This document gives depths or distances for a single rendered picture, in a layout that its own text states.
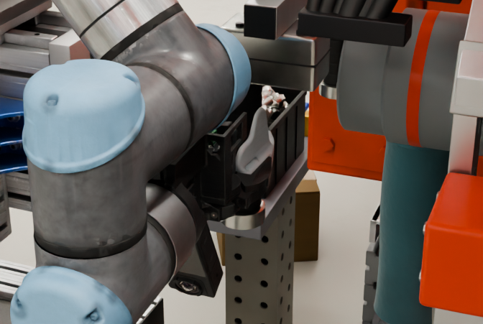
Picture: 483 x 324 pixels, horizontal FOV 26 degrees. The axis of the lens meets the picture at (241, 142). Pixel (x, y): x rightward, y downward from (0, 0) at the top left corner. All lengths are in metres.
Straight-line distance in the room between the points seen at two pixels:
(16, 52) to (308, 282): 1.06
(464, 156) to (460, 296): 0.11
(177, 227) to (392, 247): 0.56
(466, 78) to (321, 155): 0.82
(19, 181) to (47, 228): 0.87
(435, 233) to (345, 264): 1.63
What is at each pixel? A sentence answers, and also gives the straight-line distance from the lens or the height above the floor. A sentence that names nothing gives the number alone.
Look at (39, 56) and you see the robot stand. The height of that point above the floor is 0.75.
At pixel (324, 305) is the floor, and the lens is 2.23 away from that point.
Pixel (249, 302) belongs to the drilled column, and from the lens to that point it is 1.94.
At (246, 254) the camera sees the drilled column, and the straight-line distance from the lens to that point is 1.89.
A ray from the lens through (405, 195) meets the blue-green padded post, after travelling 1.24.
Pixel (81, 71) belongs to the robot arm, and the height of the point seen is 1.01.
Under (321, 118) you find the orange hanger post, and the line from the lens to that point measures 1.57.
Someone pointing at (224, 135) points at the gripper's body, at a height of 0.90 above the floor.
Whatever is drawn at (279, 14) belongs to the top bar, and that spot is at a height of 0.97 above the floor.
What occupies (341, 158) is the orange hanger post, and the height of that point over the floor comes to 0.55.
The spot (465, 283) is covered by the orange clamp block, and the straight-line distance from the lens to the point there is 0.76.
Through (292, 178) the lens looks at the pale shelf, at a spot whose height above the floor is 0.45.
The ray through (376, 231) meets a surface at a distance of 1.77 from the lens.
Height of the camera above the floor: 1.25
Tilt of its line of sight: 25 degrees down
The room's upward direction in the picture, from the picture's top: straight up
